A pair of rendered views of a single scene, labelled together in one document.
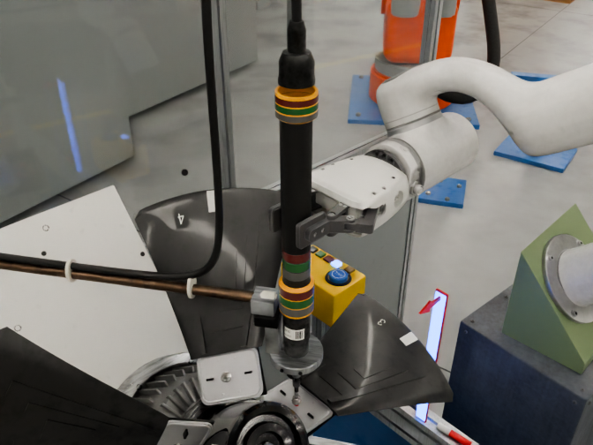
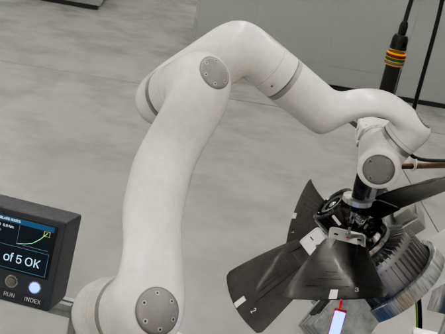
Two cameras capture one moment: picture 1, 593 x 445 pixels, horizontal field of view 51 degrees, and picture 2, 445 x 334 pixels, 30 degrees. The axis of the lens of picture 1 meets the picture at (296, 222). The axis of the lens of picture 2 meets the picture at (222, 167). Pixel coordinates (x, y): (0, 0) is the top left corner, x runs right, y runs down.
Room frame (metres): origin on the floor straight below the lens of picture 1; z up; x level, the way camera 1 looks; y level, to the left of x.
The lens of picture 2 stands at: (1.73, -1.38, 2.03)
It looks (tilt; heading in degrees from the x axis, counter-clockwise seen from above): 22 degrees down; 140
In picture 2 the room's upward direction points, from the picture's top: 11 degrees clockwise
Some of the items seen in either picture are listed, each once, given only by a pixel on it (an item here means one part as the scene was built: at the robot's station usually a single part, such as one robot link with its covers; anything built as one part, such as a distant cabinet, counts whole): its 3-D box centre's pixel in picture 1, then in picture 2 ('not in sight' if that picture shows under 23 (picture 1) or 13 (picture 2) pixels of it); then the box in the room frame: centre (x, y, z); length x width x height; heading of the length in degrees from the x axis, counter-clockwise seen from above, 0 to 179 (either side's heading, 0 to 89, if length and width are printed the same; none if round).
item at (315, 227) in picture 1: (326, 230); not in sight; (0.57, -0.03, 1.49); 0.07 x 0.03 x 0.03; 134
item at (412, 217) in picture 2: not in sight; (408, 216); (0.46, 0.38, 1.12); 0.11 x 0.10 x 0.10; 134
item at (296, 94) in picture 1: (296, 104); (395, 58); (0.58, 0.00, 1.63); 0.04 x 0.04 x 0.03
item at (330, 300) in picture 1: (322, 287); not in sight; (1.04, -0.06, 1.02); 0.16 x 0.10 x 0.11; 44
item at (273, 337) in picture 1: (288, 327); (365, 183); (0.58, 0.01, 1.33); 0.09 x 0.07 x 0.10; 79
